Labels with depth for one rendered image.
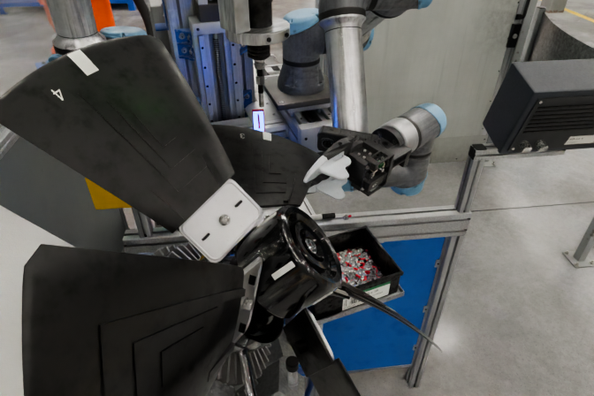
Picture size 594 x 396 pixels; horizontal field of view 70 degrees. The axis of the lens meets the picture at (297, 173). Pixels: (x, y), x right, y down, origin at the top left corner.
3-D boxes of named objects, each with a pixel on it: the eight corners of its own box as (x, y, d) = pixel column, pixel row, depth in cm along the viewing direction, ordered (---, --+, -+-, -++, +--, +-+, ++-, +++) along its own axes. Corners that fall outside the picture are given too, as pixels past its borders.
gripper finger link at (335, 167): (328, 183, 66) (365, 163, 71) (300, 163, 69) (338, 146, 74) (324, 198, 67) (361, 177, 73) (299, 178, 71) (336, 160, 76)
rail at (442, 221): (129, 262, 110) (121, 240, 105) (132, 252, 113) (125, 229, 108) (465, 235, 118) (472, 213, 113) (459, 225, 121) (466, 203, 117)
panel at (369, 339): (184, 392, 149) (146, 258, 111) (185, 388, 150) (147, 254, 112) (413, 367, 156) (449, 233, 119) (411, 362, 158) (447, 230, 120)
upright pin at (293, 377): (285, 392, 65) (285, 369, 61) (285, 378, 66) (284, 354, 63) (300, 391, 65) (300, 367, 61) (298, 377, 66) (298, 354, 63)
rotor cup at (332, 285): (278, 367, 54) (361, 317, 50) (191, 319, 47) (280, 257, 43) (271, 278, 66) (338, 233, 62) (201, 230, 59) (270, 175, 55)
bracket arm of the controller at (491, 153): (473, 161, 104) (475, 150, 102) (467, 154, 107) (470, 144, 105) (564, 155, 106) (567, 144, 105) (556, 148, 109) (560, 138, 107)
